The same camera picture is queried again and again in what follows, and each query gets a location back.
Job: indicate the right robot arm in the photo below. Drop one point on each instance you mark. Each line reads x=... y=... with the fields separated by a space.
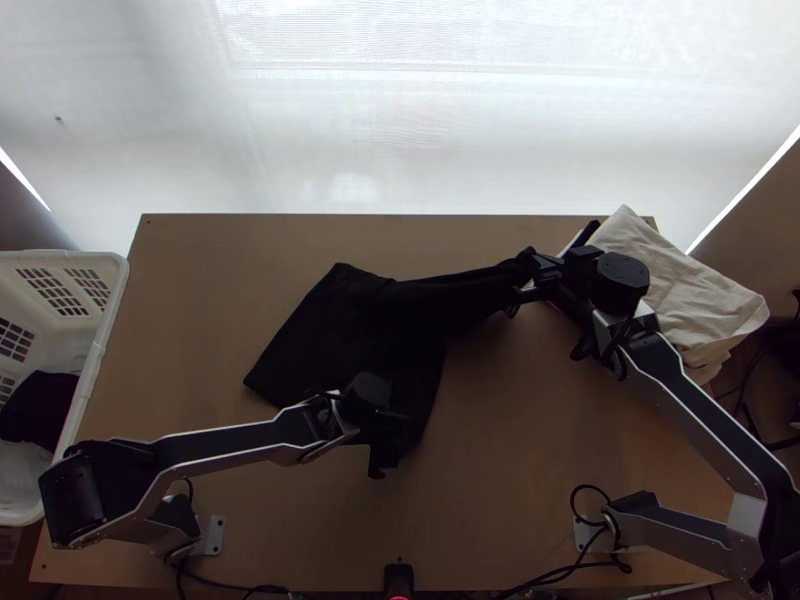
x=687 y=400

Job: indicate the pile of folded clothes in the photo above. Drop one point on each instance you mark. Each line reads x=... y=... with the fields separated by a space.
x=687 y=281

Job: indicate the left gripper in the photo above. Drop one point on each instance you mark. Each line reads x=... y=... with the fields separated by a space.
x=394 y=437

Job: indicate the black t-shirt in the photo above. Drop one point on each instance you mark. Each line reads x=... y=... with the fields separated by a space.
x=375 y=325

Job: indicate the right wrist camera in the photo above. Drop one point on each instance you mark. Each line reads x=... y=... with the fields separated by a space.
x=584 y=257

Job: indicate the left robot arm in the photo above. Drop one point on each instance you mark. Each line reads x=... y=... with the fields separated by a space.
x=237 y=440

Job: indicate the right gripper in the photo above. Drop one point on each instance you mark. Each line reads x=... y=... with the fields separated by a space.
x=547 y=267

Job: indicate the heap of clothes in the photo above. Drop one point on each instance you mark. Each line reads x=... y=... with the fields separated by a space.
x=37 y=406

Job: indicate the white laundry basket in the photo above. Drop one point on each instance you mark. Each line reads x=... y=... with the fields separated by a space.
x=62 y=294

